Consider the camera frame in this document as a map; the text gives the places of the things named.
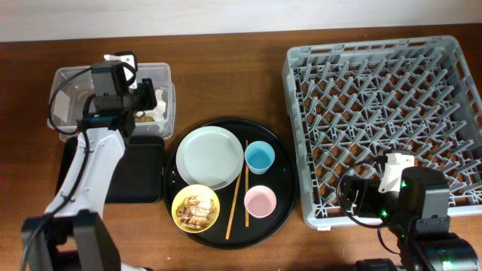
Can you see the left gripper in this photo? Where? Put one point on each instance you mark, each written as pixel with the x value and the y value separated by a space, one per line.
pixel 149 98

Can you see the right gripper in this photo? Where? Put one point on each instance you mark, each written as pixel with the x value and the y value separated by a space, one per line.
pixel 367 189

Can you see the grey plate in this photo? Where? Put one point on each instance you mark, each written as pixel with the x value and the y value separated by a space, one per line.
pixel 211 156

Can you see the pink cup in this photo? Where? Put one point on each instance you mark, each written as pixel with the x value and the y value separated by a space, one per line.
pixel 260 201

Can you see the blue cup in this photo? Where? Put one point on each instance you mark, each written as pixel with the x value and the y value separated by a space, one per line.
pixel 259 156

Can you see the yellow bowl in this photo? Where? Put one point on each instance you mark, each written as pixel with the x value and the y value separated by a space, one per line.
pixel 195 189

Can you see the wooden chopstick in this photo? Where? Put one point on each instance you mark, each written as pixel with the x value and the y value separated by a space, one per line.
pixel 246 185
pixel 233 207

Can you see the food scraps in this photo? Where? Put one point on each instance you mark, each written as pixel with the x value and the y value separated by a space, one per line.
pixel 196 212

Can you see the white napkin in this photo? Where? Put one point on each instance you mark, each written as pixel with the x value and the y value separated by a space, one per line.
pixel 160 108

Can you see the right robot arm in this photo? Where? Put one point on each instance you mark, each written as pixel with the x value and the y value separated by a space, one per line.
pixel 417 215

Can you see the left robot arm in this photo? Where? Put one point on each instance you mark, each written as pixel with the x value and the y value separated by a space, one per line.
pixel 71 235

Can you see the grey dishwasher rack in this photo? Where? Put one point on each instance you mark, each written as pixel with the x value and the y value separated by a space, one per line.
pixel 352 101

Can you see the black rectangular tray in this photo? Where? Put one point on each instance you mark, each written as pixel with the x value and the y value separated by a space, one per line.
pixel 119 173

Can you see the clear plastic bin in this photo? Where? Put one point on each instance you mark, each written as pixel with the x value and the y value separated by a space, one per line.
pixel 69 102

